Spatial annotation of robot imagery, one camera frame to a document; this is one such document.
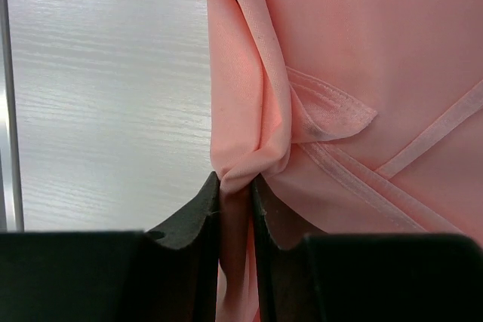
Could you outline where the right aluminium frame post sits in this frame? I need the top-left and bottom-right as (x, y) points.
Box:
(1, 0), (25, 232)

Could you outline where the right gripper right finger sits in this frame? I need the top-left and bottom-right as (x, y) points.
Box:
(250, 177), (482, 321)

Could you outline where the pink cloth napkin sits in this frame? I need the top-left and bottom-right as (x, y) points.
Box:
(206, 0), (482, 321)

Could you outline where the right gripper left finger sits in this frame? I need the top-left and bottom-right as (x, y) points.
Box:
(1, 173), (220, 321)

